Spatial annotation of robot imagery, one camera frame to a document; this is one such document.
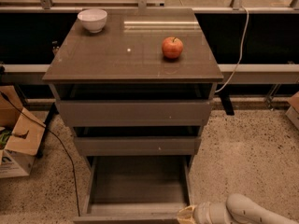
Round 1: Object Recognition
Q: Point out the white ceramic bowl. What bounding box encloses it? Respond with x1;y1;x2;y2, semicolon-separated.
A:
78;8;107;33

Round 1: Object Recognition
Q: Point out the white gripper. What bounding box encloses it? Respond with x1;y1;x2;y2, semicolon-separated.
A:
177;202;213;224

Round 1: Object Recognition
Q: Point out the white hanging cable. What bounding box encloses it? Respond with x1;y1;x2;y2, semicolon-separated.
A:
214;7;250;94

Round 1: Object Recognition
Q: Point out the grey middle drawer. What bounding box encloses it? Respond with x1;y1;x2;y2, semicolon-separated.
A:
74;126;201;156

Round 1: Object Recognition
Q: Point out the grey top drawer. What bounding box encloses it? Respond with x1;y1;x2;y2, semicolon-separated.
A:
55;93;211;127

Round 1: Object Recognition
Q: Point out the black floor cable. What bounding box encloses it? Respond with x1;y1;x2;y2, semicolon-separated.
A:
0;91;81;217

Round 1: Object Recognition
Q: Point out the grey bottom drawer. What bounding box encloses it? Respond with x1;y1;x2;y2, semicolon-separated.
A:
74;156;194;224

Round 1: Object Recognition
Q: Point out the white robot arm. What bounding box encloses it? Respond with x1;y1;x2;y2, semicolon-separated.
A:
177;193;299;224

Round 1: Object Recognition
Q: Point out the grey drawer cabinet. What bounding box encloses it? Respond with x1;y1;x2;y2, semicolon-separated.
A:
42;7;224;161

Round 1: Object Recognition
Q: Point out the red apple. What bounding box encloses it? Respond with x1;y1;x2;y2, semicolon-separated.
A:
162;36;183;59

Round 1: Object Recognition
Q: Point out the grey drawer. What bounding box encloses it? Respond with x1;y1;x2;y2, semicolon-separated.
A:
74;126;201;156
55;93;211;127
74;156;194;224

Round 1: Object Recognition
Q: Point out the open cardboard box left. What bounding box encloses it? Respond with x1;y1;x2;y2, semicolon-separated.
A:
0;86;46;178

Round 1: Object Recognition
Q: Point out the cardboard box right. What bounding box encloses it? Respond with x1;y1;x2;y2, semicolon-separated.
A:
286;91;299;130

